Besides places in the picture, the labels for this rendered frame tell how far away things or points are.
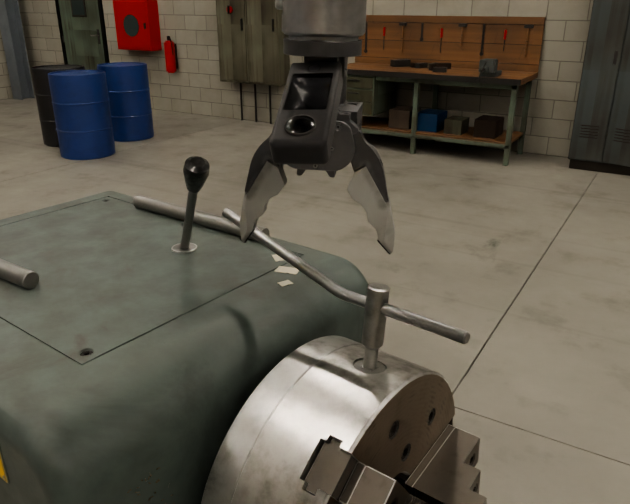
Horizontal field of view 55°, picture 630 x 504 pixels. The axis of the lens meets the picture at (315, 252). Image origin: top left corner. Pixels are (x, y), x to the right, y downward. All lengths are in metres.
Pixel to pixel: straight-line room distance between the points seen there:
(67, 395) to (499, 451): 2.08
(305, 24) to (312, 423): 0.35
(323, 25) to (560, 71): 6.64
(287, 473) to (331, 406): 0.07
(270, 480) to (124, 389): 0.16
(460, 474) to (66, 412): 0.41
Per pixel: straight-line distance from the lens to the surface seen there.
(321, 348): 0.65
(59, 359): 0.65
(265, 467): 0.58
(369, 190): 0.57
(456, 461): 0.72
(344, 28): 0.55
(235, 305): 0.70
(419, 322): 0.57
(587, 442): 2.67
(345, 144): 0.56
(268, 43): 8.28
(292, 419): 0.59
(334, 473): 0.56
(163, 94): 9.98
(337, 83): 0.53
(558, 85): 7.15
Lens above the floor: 1.58
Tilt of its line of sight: 23 degrees down
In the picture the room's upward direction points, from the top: straight up
